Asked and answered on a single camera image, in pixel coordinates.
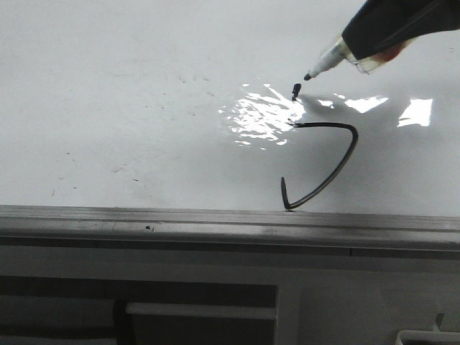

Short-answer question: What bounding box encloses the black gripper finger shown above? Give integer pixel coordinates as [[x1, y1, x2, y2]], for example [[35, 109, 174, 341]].
[[341, 0, 459, 60]]

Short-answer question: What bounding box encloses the whiteboard marker with clear sleeve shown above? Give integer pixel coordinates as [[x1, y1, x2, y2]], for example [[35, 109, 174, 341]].
[[303, 37, 415, 81]]

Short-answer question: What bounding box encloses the grey cabinet under whiteboard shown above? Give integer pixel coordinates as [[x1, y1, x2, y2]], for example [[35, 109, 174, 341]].
[[1, 245, 459, 344]]

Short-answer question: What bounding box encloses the white whiteboard with aluminium frame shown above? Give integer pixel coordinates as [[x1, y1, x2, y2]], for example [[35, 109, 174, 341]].
[[1, 1, 459, 251]]

